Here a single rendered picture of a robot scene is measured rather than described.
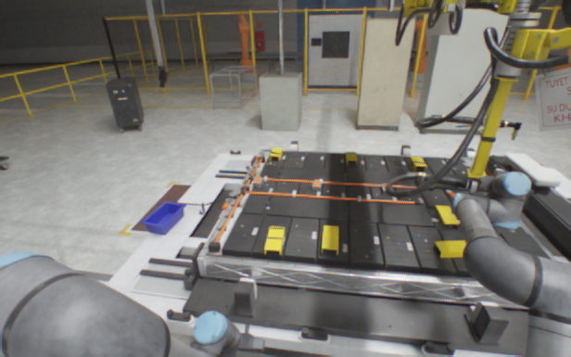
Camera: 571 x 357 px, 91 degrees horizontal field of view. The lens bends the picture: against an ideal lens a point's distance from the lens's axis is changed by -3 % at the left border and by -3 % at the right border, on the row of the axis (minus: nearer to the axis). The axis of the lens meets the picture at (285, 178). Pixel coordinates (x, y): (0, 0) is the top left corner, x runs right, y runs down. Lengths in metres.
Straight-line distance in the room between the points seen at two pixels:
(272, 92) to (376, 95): 1.95
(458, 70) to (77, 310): 5.94
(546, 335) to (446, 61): 5.36
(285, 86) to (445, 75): 2.81
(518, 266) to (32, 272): 0.86
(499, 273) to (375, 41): 5.16
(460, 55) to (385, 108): 1.46
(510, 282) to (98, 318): 0.76
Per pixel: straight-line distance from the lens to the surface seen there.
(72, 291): 0.44
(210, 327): 0.95
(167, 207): 2.00
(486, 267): 0.83
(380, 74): 5.79
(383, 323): 1.30
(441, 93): 6.02
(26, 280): 0.48
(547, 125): 1.56
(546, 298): 0.83
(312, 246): 1.36
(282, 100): 5.67
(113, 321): 0.42
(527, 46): 1.54
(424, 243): 1.49
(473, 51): 6.05
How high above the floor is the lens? 1.90
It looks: 28 degrees down
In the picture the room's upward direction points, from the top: 1 degrees counter-clockwise
